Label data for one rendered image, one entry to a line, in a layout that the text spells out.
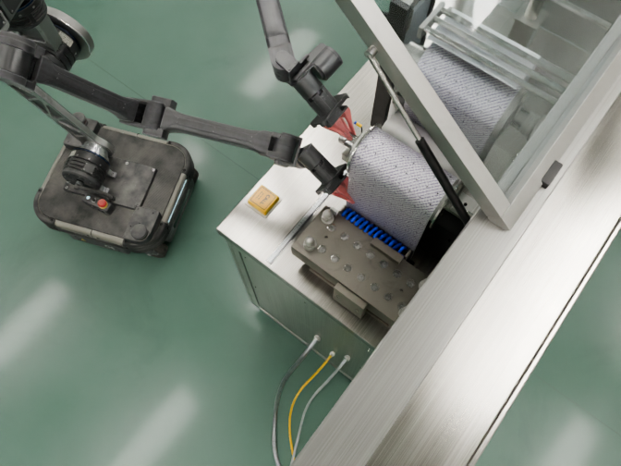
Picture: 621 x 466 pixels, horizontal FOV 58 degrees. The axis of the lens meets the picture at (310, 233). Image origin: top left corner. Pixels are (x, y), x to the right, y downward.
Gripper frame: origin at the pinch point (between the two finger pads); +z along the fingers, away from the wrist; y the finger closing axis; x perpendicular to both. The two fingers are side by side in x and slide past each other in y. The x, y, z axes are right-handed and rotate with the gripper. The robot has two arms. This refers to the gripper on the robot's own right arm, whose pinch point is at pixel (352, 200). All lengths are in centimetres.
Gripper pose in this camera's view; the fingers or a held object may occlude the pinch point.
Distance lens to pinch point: 156.8
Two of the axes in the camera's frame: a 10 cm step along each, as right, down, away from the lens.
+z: 6.9, 6.8, 2.5
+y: -6.1, 7.4, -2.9
